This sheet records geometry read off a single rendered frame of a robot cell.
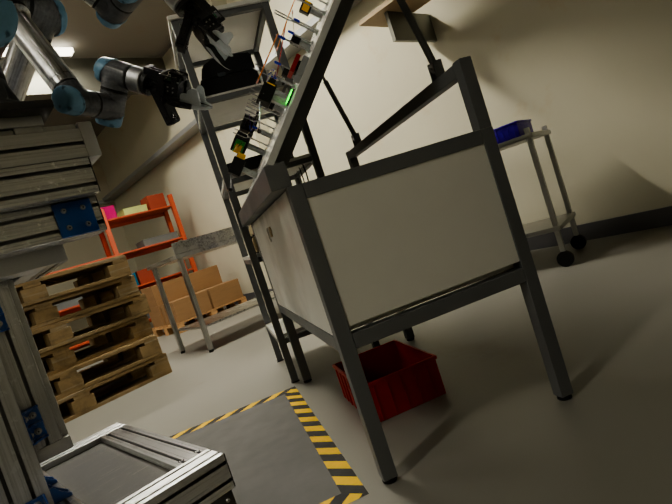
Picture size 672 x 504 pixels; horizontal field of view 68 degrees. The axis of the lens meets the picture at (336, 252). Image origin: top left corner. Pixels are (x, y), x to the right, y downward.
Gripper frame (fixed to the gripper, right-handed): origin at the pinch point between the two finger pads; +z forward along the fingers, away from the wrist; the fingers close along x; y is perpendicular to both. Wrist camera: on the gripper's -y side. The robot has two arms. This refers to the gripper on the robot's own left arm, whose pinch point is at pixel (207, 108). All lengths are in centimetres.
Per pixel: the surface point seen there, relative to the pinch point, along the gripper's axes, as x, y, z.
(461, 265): -11, -16, 82
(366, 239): -20, -12, 57
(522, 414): -21, -51, 113
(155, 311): 290, -411, -207
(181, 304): 288, -380, -170
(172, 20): 97, -5, -71
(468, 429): -27, -58, 100
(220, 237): 198, -194, -84
